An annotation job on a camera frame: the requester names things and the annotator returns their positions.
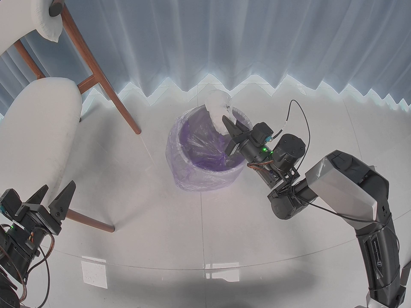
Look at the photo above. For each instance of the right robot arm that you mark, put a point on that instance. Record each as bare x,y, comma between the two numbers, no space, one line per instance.
343,184

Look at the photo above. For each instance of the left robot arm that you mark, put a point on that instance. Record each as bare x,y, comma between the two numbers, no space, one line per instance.
12,268

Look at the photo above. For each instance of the wooden chair with white cushions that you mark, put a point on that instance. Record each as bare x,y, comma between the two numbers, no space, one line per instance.
41,123

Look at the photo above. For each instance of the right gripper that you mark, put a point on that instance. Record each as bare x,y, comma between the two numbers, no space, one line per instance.
249,148

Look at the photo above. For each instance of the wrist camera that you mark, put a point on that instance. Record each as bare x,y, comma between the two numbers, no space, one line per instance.
9,202
261,132

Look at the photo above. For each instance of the pale blue curtain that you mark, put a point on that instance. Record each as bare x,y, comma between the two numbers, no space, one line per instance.
224,27

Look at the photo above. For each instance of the purple plastic bag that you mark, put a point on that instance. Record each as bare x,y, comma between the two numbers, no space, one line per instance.
199,149

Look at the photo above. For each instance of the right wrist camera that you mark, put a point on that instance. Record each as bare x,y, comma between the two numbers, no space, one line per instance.
261,132

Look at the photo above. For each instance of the white trash bin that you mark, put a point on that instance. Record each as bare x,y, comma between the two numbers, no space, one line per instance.
236,173

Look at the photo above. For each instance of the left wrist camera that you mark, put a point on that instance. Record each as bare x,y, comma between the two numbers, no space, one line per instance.
9,202

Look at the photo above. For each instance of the white plastic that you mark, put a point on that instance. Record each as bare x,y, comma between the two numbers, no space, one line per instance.
218,104

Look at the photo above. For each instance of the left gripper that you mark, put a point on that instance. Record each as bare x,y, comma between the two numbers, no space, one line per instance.
32,226

